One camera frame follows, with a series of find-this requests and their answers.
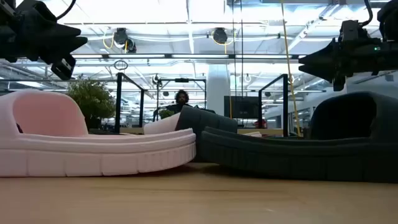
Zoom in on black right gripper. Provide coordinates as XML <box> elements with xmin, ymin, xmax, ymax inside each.
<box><xmin>298</xmin><ymin>37</ymin><xmax>398</xmax><ymax>93</ymax></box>

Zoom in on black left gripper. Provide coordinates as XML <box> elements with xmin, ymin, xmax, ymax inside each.
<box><xmin>0</xmin><ymin>14</ymin><xmax>88</xmax><ymax>81</ymax></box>

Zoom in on dark grey slide sandal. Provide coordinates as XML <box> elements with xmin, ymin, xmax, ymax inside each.
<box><xmin>198</xmin><ymin>91</ymin><xmax>398</xmax><ymax>184</ymax></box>
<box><xmin>175</xmin><ymin>105</ymin><xmax>239</xmax><ymax>134</ymax></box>

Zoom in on yellow vertical pole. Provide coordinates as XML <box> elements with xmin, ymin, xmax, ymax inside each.
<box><xmin>280</xmin><ymin>0</ymin><xmax>302</xmax><ymax>137</ymax></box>

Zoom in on large green potted plant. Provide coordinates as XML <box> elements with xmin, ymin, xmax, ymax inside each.
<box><xmin>67</xmin><ymin>77</ymin><xmax>116</xmax><ymax>131</ymax></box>

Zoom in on red storage bins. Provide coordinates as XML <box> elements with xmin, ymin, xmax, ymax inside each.
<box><xmin>252</xmin><ymin>118</ymin><xmax>269</xmax><ymax>129</ymax></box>

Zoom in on black monitor screen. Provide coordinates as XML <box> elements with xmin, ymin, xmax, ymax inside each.
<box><xmin>223</xmin><ymin>95</ymin><xmax>259</xmax><ymax>119</ymax></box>

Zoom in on white building column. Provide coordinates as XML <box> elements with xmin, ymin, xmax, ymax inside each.
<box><xmin>206</xmin><ymin>63</ymin><xmax>231</xmax><ymax>116</ymax></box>

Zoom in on ceiling light track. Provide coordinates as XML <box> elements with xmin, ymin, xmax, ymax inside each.
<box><xmin>71</xmin><ymin>53</ymin><xmax>307</xmax><ymax>60</ymax></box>

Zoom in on small green potted plant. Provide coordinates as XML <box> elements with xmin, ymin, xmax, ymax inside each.
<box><xmin>158</xmin><ymin>108</ymin><xmax>175</xmax><ymax>120</ymax></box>

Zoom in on person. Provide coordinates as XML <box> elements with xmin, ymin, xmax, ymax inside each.
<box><xmin>152</xmin><ymin>89</ymin><xmax>217</xmax><ymax>114</ymax></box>

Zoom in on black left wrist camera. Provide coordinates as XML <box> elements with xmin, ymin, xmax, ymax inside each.
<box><xmin>17</xmin><ymin>0</ymin><xmax>57</xmax><ymax>17</ymax></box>

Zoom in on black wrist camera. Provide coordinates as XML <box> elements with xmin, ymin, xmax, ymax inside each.
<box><xmin>17</xmin><ymin>0</ymin><xmax>57</xmax><ymax>17</ymax></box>
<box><xmin>340</xmin><ymin>19</ymin><xmax>363</xmax><ymax>40</ymax></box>

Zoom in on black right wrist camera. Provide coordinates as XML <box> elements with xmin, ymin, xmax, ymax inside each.
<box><xmin>340</xmin><ymin>19</ymin><xmax>363</xmax><ymax>40</ymax></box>

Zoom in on black ceiling cord reel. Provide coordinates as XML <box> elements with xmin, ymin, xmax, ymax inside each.
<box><xmin>112</xmin><ymin>27</ymin><xmax>138</xmax><ymax>54</ymax></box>
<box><xmin>212</xmin><ymin>27</ymin><xmax>229</xmax><ymax>45</ymax></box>

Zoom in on black hanging cable ring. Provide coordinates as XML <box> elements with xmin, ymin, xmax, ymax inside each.
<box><xmin>113</xmin><ymin>59</ymin><xmax>129</xmax><ymax>71</ymax></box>

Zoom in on black right camera cable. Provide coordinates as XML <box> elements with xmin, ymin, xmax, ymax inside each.
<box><xmin>360</xmin><ymin>0</ymin><xmax>374</xmax><ymax>28</ymax></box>

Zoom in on black hanging cord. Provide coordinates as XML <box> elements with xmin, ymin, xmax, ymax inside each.
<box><xmin>231</xmin><ymin>0</ymin><xmax>236</xmax><ymax>97</ymax></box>
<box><xmin>240</xmin><ymin>0</ymin><xmax>244</xmax><ymax>97</ymax></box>

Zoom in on black frame wooden shelf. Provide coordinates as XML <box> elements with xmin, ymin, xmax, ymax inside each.
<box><xmin>114</xmin><ymin>72</ymin><xmax>292</xmax><ymax>138</ymax></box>

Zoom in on small ceiling cord reel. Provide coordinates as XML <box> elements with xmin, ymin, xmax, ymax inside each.
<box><xmin>151</xmin><ymin>73</ymin><xmax>163</xmax><ymax>88</ymax></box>

